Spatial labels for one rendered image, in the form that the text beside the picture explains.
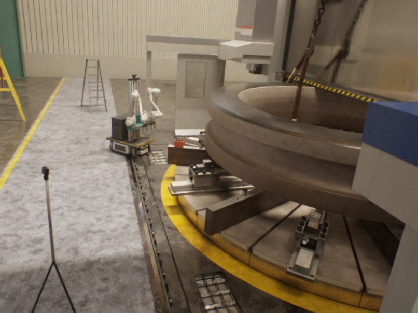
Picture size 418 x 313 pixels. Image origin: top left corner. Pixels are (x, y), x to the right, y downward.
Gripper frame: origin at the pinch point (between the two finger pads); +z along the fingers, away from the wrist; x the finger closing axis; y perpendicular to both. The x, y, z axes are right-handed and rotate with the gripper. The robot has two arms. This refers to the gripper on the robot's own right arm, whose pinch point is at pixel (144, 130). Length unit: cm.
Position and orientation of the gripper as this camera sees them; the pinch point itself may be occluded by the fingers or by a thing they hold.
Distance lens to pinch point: 765.2
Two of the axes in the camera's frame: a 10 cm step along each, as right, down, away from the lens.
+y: -8.6, -2.2, 4.6
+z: -0.6, 9.4, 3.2
